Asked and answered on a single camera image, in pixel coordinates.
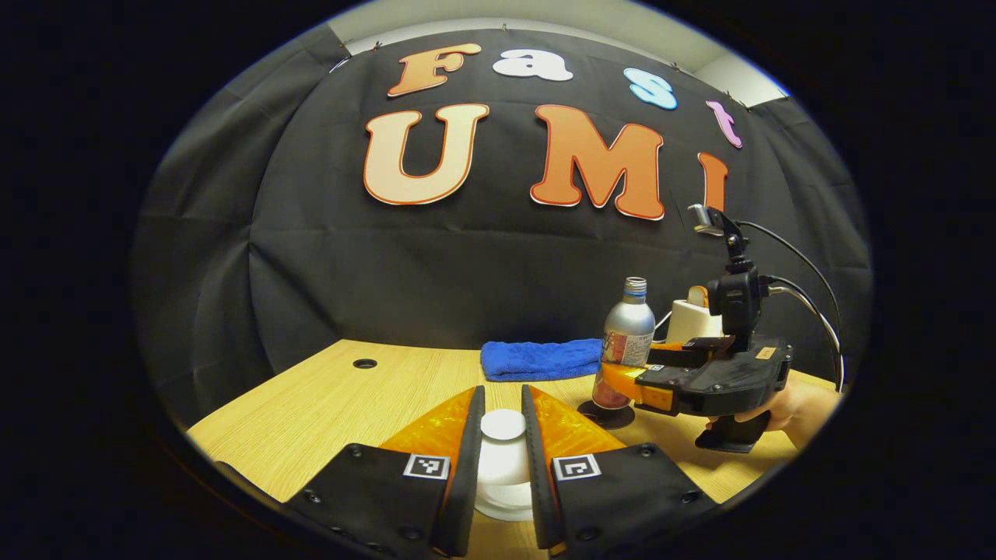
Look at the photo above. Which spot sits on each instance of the toasted bread slice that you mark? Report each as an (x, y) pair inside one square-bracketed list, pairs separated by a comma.
[(699, 295)]

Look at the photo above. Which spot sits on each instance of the dark brown round coaster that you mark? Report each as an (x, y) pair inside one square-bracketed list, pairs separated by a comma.
[(615, 420)]

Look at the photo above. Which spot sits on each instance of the blue towel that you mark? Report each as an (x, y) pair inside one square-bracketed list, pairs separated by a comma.
[(537, 359)]

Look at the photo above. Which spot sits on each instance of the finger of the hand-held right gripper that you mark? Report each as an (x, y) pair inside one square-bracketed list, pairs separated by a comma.
[(622, 381), (685, 354)]

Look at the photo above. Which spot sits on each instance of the white toaster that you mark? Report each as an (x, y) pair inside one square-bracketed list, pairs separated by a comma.
[(689, 323)]

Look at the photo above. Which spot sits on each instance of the black desk grommet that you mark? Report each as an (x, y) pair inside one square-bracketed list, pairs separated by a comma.
[(365, 363)]

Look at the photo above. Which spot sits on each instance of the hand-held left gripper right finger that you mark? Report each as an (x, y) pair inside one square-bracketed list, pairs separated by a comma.
[(537, 467)]

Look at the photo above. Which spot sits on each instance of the silver water bottle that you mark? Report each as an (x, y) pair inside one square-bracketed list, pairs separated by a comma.
[(629, 334)]

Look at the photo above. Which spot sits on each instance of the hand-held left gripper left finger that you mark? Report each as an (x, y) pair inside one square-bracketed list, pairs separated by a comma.
[(467, 467)]

